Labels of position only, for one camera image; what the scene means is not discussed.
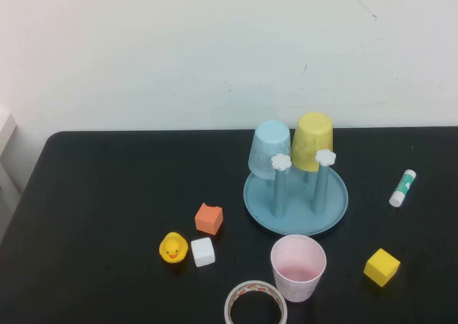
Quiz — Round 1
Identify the pink plastic cup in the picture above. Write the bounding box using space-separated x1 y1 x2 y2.
270 234 328 303

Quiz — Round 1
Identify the light blue plastic cup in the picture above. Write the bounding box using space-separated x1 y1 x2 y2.
248 119 291 180

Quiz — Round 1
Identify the yellow plastic cup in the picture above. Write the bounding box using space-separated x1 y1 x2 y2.
290 112 334 173

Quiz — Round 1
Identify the blue cup stand with posts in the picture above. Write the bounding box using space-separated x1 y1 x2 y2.
243 149 349 237

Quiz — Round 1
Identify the orange foam cube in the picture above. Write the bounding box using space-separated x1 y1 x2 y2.
194 202 224 236

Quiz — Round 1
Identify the white foam cube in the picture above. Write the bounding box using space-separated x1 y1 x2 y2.
190 237 216 268

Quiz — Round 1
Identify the yellow rubber duck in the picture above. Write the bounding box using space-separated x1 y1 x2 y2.
158 231 189 265

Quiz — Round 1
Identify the clear tape roll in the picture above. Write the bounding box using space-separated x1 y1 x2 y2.
224 280 288 324

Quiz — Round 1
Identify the white green glue stick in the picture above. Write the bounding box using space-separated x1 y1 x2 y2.
389 169 417 208

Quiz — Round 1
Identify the yellow foam cube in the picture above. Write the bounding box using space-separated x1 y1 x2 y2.
363 247 401 288

